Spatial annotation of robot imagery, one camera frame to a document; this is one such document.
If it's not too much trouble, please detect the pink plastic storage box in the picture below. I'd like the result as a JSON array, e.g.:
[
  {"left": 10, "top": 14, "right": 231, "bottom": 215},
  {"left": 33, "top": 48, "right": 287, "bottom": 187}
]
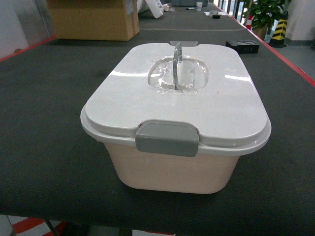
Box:
[{"left": 104, "top": 143, "right": 240, "bottom": 194}]

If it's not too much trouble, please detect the white box lid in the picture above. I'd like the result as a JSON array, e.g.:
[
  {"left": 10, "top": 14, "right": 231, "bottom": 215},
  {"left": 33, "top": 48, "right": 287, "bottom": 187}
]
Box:
[{"left": 80, "top": 43, "right": 271, "bottom": 156}]

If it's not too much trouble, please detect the grey front box latch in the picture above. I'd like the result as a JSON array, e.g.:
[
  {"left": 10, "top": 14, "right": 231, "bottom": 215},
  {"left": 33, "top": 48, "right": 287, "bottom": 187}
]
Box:
[{"left": 135, "top": 120, "right": 199, "bottom": 157}]

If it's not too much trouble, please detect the brown cardboard box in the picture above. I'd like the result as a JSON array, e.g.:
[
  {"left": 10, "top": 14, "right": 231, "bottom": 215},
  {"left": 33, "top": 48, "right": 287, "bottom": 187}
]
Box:
[{"left": 47, "top": 0, "right": 140, "bottom": 41}]

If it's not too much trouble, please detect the black rectangular device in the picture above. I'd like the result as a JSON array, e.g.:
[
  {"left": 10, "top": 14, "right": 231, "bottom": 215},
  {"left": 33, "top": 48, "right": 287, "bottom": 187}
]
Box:
[{"left": 225, "top": 40, "right": 259, "bottom": 54}]

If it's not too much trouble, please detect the white paper cup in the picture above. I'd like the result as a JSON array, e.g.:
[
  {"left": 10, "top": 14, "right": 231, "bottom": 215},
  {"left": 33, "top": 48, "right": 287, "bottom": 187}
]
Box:
[{"left": 196, "top": 2, "right": 203, "bottom": 11}]

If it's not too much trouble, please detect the red white traffic cone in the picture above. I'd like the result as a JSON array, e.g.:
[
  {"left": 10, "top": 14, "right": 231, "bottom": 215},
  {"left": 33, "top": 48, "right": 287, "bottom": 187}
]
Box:
[{"left": 245, "top": 15, "right": 254, "bottom": 30}]

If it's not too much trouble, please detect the yellow black traffic cone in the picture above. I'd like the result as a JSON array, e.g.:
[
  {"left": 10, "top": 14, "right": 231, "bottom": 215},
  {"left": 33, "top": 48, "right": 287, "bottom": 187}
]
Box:
[{"left": 269, "top": 11, "right": 288, "bottom": 48}]

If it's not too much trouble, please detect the potted green plant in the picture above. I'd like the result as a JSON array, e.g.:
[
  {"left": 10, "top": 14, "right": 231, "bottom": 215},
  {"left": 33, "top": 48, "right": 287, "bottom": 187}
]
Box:
[{"left": 243, "top": 0, "right": 291, "bottom": 40}]

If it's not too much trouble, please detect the red metal frame table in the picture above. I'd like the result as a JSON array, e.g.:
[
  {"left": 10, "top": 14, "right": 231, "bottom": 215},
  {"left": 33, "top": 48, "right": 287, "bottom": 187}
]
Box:
[{"left": 0, "top": 8, "right": 315, "bottom": 236}]

